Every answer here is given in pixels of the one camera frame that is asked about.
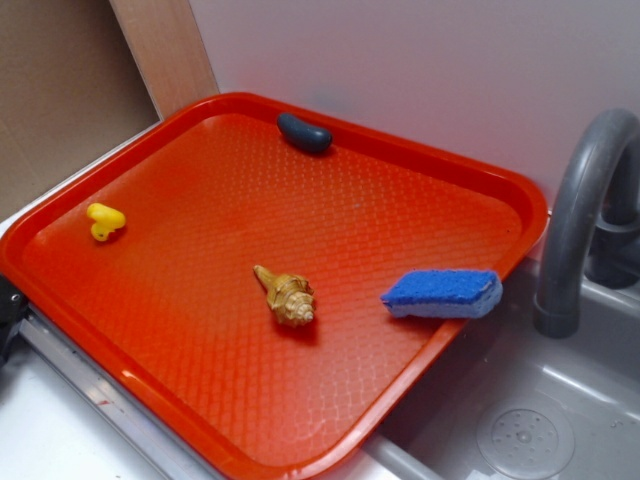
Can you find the aluminium rail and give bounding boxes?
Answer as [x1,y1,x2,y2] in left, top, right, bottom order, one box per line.
[17,306,222,479]

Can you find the grey plastic sink basin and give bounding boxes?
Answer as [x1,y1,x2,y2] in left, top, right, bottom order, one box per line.
[363,259,640,480]

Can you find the grey plastic faucet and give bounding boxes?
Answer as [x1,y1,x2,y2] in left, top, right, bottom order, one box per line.
[534,109,639,338]

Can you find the brown cardboard panel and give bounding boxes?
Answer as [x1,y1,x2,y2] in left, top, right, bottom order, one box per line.
[1,1,158,219]

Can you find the orange plastic tray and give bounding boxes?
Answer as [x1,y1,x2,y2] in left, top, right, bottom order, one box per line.
[1,94,547,479]

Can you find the blue sponge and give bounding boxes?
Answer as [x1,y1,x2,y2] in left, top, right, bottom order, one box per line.
[380,270,503,319]

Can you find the yellow rubber duck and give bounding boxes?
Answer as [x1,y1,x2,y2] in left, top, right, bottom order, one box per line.
[86,203,127,242]

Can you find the dark grey bean-shaped stone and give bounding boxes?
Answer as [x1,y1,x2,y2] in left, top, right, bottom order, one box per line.
[276,113,333,154]

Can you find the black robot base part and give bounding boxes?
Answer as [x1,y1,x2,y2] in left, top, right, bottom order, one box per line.
[0,275,28,366]

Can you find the brown spiral seashell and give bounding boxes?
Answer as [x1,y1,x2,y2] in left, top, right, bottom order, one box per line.
[253,265,316,328]

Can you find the wooden board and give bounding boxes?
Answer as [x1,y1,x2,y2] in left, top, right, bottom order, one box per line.
[111,0,219,119]

